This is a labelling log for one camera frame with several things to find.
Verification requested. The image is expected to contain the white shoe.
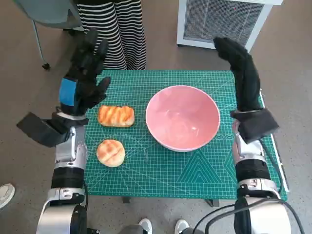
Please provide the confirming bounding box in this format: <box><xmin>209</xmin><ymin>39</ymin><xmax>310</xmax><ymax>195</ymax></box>
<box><xmin>138</xmin><ymin>217</ymin><xmax>153</xmax><ymax>234</ymax></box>
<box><xmin>175</xmin><ymin>218</ymin><xmax>190</xmax><ymax>234</ymax></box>
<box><xmin>0</xmin><ymin>183</ymin><xmax>16</xmax><ymax>209</ymax></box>

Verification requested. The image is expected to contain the pink bowl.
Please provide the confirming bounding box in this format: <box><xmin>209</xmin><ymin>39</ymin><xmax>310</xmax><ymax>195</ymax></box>
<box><xmin>145</xmin><ymin>85</ymin><xmax>221</xmax><ymax>153</ymax></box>

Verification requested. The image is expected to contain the rectangular toy bread loaf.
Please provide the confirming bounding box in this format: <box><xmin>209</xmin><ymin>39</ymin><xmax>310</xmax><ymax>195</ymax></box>
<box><xmin>97</xmin><ymin>105</ymin><xmax>136</xmax><ymax>128</ymax></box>

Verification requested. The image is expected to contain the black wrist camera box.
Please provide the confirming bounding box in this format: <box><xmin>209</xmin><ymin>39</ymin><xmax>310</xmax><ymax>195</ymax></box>
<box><xmin>16</xmin><ymin>112</ymin><xmax>72</xmax><ymax>148</ymax></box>
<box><xmin>237</xmin><ymin>108</ymin><xmax>280</xmax><ymax>145</ymax></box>

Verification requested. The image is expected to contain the round toy bread bun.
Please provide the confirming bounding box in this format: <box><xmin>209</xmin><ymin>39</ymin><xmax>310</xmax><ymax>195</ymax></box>
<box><xmin>96</xmin><ymin>139</ymin><xmax>126</xmax><ymax>168</ymax></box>

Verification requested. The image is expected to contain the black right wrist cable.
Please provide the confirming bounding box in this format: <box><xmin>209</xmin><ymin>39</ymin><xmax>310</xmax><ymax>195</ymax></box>
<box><xmin>261</xmin><ymin>138</ymin><xmax>290</xmax><ymax>194</ymax></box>

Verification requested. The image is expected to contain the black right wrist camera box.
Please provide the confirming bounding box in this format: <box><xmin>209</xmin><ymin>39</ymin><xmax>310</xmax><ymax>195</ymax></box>
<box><xmin>237</xmin><ymin>108</ymin><xmax>280</xmax><ymax>145</ymax></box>

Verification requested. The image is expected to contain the black right elbow cable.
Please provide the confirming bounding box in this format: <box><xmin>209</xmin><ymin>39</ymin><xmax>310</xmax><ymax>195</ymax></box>
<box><xmin>195</xmin><ymin>198</ymin><xmax>306</xmax><ymax>234</ymax></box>

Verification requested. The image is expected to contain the green cutting mat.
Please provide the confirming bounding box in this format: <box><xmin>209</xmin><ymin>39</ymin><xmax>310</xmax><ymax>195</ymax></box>
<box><xmin>84</xmin><ymin>70</ymin><xmax>289</xmax><ymax>202</ymax></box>

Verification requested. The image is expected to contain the grey chair with metal legs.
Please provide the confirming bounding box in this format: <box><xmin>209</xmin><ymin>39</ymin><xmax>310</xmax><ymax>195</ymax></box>
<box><xmin>14</xmin><ymin>0</ymin><xmax>85</xmax><ymax>71</ymax></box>

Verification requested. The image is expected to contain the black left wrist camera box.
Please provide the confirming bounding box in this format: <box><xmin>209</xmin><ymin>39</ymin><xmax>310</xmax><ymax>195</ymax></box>
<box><xmin>16</xmin><ymin>112</ymin><xmax>72</xmax><ymax>148</ymax></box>

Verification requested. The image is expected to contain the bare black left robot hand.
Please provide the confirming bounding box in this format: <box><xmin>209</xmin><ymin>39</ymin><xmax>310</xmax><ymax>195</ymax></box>
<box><xmin>58</xmin><ymin>27</ymin><xmax>112</xmax><ymax>117</ymax></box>

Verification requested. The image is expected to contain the white appliance with mesh grille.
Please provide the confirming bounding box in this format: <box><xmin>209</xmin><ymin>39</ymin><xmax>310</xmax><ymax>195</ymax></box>
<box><xmin>176</xmin><ymin>0</ymin><xmax>284</xmax><ymax>52</ymax></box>

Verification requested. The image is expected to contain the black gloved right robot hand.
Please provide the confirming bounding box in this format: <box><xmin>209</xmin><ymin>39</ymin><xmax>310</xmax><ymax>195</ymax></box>
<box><xmin>213</xmin><ymin>37</ymin><xmax>265</xmax><ymax>113</ymax></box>

